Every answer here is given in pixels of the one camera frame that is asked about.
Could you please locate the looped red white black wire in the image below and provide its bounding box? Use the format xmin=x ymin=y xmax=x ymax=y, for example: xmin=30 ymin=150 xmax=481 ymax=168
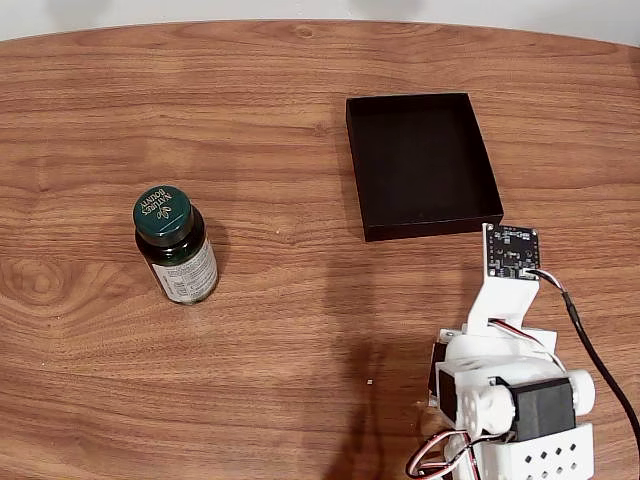
xmin=404 ymin=430 xmax=481 ymax=479

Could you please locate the wrist camera board with mount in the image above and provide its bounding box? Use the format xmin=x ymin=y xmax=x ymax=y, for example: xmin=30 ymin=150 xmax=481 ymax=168
xmin=468 ymin=222 xmax=542 ymax=337

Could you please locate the black camera cable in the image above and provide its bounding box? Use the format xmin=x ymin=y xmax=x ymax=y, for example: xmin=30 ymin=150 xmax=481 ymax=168
xmin=522 ymin=268 xmax=640 ymax=441

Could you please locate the gripper servo wire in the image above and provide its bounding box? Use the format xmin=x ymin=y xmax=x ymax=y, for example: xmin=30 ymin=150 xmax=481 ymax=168
xmin=492 ymin=317 xmax=569 ymax=374

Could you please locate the shallow black box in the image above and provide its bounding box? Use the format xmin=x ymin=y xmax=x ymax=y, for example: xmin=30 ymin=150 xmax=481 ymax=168
xmin=345 ymin=92 xmax=505 ymax=243

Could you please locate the green-capped dark pill bottle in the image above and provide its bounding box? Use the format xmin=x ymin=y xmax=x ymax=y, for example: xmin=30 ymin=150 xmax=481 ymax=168
xmin=132 ymin=184 xmax=220 ymax=306

